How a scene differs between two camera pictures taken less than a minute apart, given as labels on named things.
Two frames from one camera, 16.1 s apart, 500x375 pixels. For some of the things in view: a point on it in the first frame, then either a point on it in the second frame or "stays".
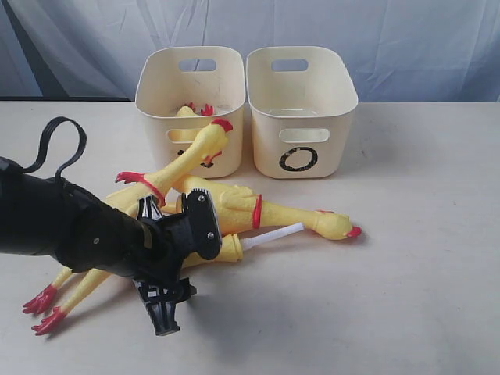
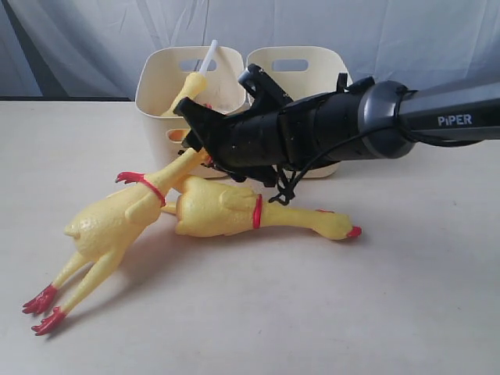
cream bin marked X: x=180 y=90 stays
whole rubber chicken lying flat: x=241 y=211 stays
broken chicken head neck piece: x=233 y=246 to x=194 y=86
